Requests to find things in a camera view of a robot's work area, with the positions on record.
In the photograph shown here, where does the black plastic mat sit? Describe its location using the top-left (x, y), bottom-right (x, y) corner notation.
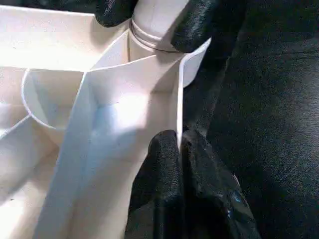
top-left (0, 0), bottom-right (319, 239)

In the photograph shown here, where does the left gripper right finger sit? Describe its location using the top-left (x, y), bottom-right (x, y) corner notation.
top-left (180, 127), bottom-right (262, 239)

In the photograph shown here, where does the white plastic table top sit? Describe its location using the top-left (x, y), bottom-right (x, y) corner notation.
top-left (0, 5), bottom-right (212, 239)

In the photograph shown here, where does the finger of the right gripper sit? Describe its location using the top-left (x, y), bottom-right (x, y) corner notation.
top-left (170, 0), bottom-right (245, 54)
top-left (94, 0), bottom-right (140, 28)

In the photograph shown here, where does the white plastic table leg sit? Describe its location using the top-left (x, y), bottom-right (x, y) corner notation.
top-left (130, 0), bottom-right (192, 52)

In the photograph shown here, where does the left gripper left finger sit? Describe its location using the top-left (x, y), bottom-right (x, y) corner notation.
top-left (125, 129), bottom-right (185, 239)

